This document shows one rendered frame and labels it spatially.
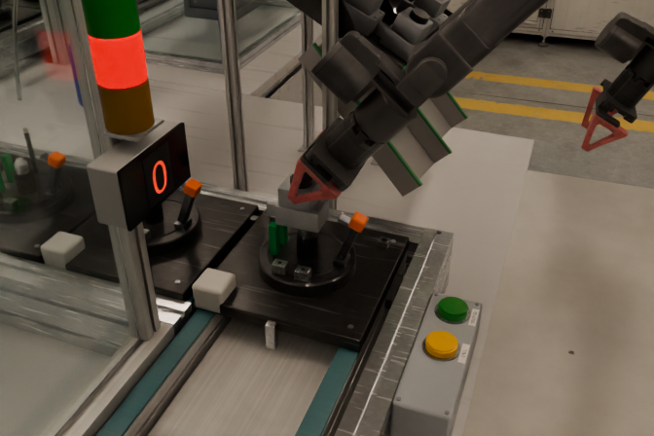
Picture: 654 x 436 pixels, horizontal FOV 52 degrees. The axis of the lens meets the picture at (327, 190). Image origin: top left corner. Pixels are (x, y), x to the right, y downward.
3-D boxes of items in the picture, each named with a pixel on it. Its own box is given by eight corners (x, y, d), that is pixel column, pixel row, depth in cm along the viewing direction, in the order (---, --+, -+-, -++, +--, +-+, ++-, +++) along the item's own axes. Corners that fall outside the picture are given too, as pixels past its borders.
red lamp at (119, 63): (158, 74, 69) (151, 26, 66) (128, 91, 65) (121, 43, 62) (116, 67, 70) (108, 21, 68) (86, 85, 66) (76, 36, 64)
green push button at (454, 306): (469, 310, 91) (471, 299, 90) (463, 330, 88) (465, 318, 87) (440, 304, 92) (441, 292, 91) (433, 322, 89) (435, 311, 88)
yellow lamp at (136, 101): (163, 118, 71) (158, 75, 69) (136, 138, 67) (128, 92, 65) (124, 111, 73) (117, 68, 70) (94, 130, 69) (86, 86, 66)
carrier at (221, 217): (259, 215, 111) (255, 148, 105) (184, 306, 92) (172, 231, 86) (135, 189, 119) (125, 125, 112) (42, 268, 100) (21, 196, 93)
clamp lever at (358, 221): (349, 255, 94) (369, 216, 90) (345, 263, 93) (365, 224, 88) (327, 243, 95) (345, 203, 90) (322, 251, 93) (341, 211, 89)
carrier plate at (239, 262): (408, 247, 104) (409, 236, 103) (360, 352, 85) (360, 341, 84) (268, 217, 111) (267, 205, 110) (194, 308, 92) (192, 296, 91)
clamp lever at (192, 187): (191, 219, 102) (203, 183, 98) (184, 227, 100) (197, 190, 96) (171, 208, 102) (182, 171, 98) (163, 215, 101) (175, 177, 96)
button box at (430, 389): (478, 335, 95) (483, 301, 91) (447, 454, 78) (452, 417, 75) (429, 322, 97) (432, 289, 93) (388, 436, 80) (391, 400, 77)
